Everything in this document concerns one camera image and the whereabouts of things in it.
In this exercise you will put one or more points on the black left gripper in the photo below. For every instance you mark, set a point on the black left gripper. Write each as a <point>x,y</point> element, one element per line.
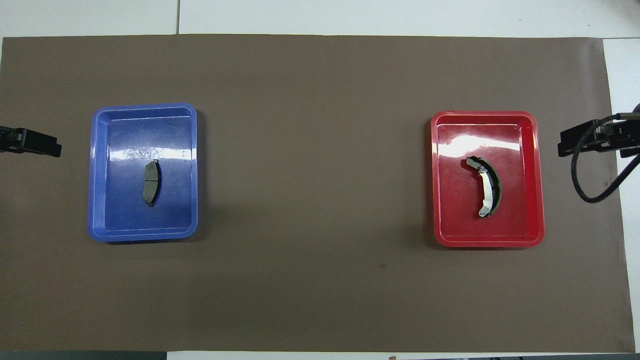
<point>7,140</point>

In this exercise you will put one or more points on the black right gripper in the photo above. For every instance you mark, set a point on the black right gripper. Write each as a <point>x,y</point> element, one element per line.
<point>625,135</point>

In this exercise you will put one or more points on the curved silver brake shoe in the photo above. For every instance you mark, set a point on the curved silver brake shoe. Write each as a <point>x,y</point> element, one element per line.
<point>489,186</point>

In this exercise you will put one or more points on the dark grey brake pad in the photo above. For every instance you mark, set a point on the dark grey brake pad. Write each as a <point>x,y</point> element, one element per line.
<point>151,186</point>

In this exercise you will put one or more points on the red plastic tray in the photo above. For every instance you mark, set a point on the red plastic tray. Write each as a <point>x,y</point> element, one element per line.
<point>520,220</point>

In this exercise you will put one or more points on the blue plastic tray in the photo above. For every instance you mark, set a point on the blue plastic tray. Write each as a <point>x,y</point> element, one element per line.
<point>170,210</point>

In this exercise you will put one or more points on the brown table mat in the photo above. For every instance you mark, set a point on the brown table mat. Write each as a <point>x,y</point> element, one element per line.
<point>320,300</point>

